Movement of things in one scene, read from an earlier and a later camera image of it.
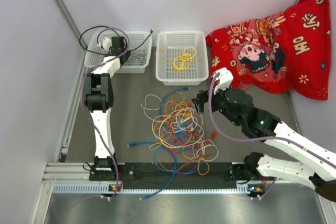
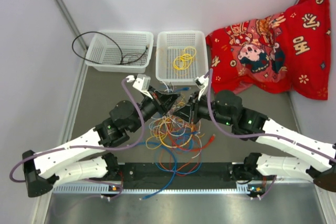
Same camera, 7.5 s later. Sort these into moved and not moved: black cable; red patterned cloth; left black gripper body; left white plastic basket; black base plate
Moved: left black gripper body; black cable
Not moved: left white plastic basket; black base plate; red patterned cloth
